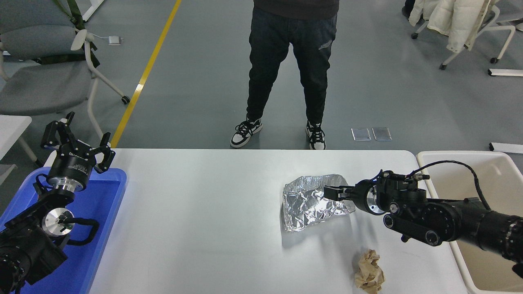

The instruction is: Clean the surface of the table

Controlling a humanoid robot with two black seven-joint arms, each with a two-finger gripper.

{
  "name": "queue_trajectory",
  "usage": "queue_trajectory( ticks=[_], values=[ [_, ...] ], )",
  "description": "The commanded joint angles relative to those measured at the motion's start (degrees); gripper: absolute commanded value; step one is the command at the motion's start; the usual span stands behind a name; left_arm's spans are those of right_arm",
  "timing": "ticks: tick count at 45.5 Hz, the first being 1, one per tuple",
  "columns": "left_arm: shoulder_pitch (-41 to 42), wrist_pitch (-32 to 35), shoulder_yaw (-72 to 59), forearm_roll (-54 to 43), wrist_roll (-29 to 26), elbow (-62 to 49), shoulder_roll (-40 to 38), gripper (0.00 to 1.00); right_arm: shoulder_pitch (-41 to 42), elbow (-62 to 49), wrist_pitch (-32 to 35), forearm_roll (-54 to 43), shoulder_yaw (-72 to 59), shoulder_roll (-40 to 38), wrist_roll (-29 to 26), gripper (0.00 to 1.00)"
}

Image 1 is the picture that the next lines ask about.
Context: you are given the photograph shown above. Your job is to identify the white frame chair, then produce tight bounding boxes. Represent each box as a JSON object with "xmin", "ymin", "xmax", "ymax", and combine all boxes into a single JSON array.
[{"xmin": 411, "ymin": 0, "xmax": 523, "ymax": 71}]

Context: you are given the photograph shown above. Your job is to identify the person with black-white shoes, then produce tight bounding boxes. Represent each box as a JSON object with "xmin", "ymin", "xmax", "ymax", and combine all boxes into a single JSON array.
[{"xmin": 230, "ymin": 0, "xmax": 340, "ymax": 150}]

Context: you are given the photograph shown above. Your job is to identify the silver foil tray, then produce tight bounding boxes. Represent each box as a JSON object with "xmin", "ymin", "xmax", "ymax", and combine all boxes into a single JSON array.
[{"xmin": 282, "ymin": 174, "xmax": 356, "ymax": 233}]

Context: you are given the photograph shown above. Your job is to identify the small white side table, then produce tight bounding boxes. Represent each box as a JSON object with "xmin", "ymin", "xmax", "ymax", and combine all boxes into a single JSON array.
[{"xmin": 0, "ymin": 116, "xmax": 43, "ymax": 184}]

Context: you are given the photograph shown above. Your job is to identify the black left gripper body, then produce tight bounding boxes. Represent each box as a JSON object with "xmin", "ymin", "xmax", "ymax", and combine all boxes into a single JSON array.
[{"xmin": 46, "ymin": 141, "xmax": 97, "ymax": 188}]

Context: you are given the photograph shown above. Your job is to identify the grey office chair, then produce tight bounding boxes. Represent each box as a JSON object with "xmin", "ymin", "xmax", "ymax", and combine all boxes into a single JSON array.
[{"xmin": 0, "ymin": 0, "xmax": 131, "ymax": 139}]

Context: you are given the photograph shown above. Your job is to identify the large pale plastic bin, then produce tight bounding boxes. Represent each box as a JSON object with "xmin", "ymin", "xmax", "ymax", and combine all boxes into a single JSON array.
[{"xmin": 416, "ymin": 150, "xmax": 523, "ymax": 294}]

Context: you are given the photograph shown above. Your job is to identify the blue plastic tray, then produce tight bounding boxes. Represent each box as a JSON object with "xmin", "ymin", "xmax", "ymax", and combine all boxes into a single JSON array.
[{"xmin": 0, "ymin": 167, "xmax": 128, "ymax": 294}]

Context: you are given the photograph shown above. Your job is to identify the white power adapter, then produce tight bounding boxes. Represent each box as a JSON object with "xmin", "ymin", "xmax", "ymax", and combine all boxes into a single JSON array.
[{"xmin": 93, "ymin": 35, "xmax": 123, "ymax": 46}]

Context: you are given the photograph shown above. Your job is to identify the olive green strap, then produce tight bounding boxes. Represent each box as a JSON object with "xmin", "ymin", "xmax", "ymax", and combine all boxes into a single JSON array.
[{"xmin": 41, "ymin": 0, "xmax": 101, "ymax": 68}]

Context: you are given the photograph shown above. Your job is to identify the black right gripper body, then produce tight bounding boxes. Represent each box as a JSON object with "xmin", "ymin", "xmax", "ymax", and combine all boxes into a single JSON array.
[{"xmin": 354, "ymin": 180, "xmax": 375, "ymax": 214}]

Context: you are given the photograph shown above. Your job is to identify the white desk leg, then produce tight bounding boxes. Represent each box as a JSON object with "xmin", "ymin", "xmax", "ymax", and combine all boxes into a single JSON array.
[{"xmin": 83, "ymin": 0, "xmax": 106, "ymax": 22}]

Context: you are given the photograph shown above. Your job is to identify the tan paper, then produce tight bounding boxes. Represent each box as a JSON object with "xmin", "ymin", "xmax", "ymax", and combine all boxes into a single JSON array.
[{"xmin": 353, "ymin": 249, "xmax": 385, "ymax": 294}]

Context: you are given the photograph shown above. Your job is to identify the cream padded coat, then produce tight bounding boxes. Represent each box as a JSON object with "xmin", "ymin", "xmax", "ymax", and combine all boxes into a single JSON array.
[{"xmin": 409, "ymin": 0, "xmax": 497, "ymax": 53}]

